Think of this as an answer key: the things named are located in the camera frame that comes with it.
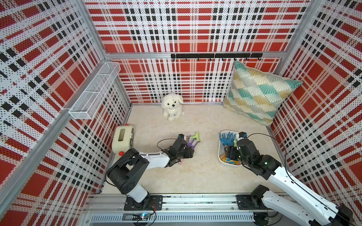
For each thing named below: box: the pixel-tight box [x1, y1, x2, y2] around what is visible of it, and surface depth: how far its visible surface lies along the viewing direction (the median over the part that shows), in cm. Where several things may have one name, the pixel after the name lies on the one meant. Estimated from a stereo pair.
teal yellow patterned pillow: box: [222, 60, 304, 126], surface depth 93 cm
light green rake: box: [189, 131, 200, 142], surface depth 100 cm
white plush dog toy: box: [161, 93, 185, 122], surface depth 101 cm
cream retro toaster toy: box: [111, 123, 135, 157], surface depth 92 cm
